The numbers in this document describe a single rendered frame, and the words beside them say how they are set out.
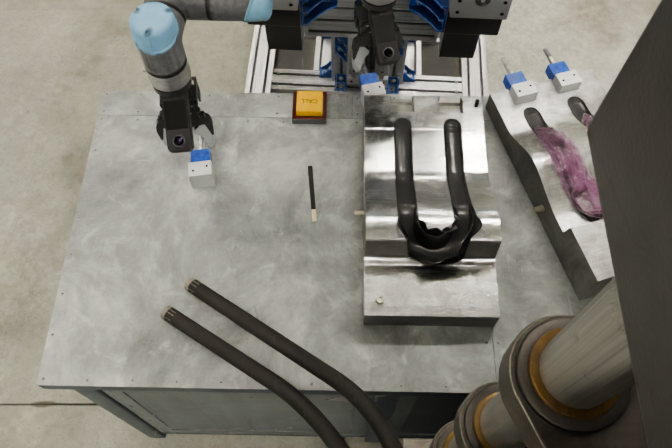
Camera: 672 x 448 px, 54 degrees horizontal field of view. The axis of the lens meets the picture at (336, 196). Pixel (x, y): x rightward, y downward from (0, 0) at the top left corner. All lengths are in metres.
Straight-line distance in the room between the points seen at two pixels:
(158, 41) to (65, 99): 1.69
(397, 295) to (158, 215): 0.55
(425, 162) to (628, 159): 1.13
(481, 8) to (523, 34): 1.29
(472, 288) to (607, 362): 0.88
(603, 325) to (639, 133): 0.18
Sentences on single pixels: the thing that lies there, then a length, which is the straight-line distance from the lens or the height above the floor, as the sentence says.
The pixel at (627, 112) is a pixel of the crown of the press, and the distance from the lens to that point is 0.31.
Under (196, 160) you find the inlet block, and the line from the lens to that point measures 1.49.
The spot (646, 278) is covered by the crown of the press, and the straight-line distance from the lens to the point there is 0.29.
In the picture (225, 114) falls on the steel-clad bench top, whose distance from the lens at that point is 1.60.
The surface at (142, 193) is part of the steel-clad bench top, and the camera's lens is 1.53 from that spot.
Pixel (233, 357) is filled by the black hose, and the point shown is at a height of 0.86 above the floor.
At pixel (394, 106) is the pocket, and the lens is 1.52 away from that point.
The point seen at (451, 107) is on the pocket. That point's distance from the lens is 1.53.
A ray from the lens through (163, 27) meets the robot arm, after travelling 1.13.
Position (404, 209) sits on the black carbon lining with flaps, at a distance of 1.32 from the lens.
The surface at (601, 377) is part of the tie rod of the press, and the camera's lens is 0.50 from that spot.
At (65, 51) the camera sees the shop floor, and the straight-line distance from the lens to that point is 2.96.
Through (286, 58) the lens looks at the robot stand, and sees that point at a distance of 2.46.
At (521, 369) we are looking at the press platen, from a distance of 0.58.
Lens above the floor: 2.09
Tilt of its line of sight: 62 degrees down
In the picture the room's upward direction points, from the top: straight up
